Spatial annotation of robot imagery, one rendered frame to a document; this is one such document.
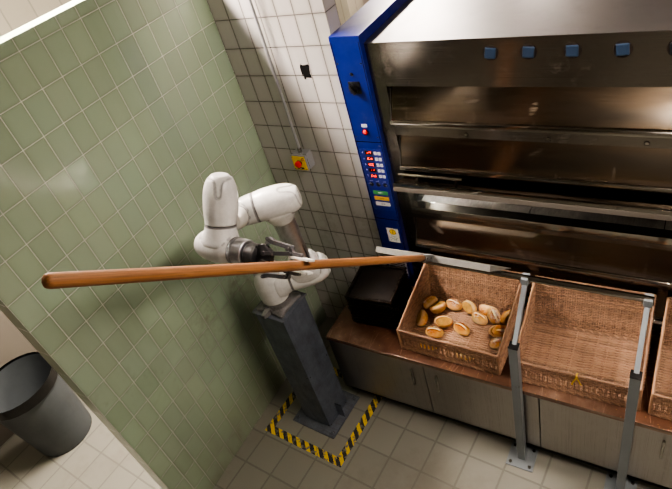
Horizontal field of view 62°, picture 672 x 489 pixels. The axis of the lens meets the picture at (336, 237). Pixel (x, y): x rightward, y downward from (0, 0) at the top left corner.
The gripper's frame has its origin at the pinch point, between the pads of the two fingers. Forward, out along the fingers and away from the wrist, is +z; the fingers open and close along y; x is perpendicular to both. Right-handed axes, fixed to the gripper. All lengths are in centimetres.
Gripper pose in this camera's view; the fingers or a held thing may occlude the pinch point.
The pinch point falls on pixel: (301, 265)
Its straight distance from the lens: 166.3
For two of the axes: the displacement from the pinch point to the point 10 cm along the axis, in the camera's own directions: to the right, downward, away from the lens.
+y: -1.3, 9.9, 0.7
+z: 8.5, 1.5, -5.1
